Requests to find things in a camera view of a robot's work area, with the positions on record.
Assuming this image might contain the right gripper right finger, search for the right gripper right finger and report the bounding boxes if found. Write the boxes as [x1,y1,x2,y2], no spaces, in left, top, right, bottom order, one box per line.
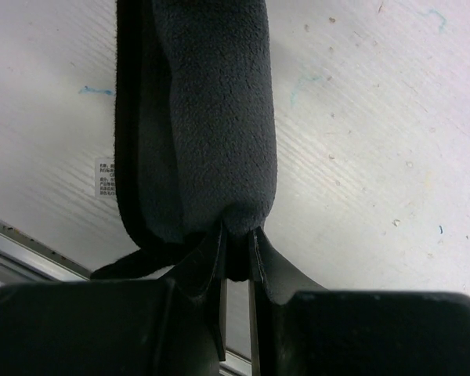
[248,230,470,375]

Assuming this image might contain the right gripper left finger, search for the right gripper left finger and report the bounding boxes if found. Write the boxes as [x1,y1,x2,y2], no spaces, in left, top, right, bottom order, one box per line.
[0,225,226,375]

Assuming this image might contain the purple and black towel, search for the purple and black towel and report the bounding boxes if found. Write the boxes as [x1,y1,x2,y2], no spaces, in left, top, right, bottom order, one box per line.
[92,1,277,280]

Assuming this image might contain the white towel label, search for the white towel label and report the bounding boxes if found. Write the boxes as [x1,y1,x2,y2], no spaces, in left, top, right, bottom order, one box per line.
[94,157,116,198]

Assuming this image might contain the aluminium mounting rail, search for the aluminium mounting rail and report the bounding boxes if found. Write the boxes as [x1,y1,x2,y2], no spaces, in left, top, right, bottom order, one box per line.
[0,221,252,375]

